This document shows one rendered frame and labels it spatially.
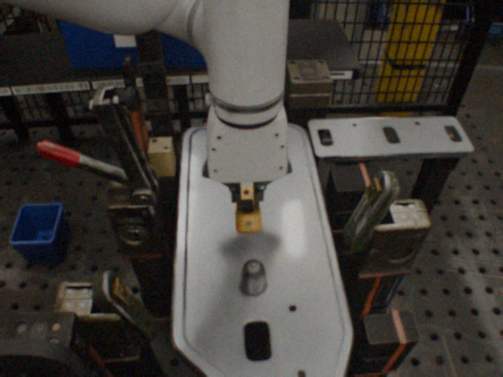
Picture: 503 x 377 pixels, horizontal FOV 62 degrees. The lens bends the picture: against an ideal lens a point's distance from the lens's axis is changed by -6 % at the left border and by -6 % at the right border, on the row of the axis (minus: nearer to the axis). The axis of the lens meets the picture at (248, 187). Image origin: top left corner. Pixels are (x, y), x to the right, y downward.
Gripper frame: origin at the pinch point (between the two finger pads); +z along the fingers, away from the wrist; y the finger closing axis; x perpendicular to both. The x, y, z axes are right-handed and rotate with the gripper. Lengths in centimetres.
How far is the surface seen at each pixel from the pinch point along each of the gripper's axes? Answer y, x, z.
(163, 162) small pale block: -12.3, 6.1, -1.0
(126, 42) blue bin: -20.9, 35.4, -5.5
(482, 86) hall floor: 159, 174, 104
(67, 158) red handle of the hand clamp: -22.8, -1.0, -9.5
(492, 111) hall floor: 153, 147, 104
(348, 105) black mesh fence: 31, 55, 27
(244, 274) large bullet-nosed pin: -1.2, -13.4, -0.4
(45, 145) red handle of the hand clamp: -25.2, -0.5, -11.4
